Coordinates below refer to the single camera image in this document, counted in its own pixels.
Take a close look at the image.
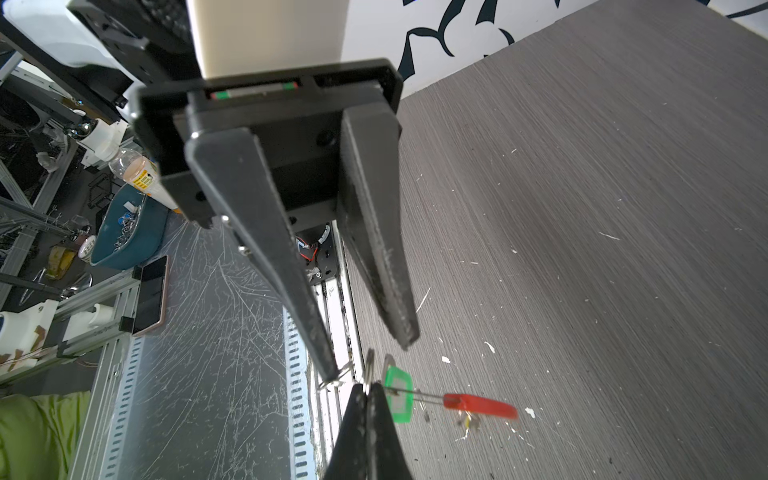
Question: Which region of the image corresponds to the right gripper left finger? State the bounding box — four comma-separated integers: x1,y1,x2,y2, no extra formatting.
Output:
323,384,367,480

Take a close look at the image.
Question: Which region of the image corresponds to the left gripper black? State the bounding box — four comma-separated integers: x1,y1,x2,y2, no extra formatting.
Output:
133,59,420,382

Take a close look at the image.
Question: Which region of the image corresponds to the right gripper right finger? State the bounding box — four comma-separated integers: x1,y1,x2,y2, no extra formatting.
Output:
365,383,413,480

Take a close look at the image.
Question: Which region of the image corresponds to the green capped key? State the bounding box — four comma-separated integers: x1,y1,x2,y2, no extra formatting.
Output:
382,354,414,424

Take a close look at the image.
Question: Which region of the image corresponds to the metal keyring with red grip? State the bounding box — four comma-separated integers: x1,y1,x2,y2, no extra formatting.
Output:
317,353,520,442

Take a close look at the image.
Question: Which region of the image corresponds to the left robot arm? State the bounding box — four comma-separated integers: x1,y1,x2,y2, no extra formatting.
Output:
1,1,420,381

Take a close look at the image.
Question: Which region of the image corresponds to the plastic bottle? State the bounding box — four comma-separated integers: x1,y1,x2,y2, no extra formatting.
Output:
108,149,180,213

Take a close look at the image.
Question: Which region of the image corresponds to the teal bowl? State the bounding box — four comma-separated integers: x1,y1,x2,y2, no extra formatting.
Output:
90,185,170,270

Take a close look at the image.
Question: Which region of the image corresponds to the smartphone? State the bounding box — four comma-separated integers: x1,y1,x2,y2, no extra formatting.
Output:
132,255,169,335

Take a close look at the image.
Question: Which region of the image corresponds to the green cloth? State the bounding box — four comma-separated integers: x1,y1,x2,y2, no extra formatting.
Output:
1,391,91,479

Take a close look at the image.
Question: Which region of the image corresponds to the white slotted cable duct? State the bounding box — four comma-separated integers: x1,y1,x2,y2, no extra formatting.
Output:
282,308,318,480

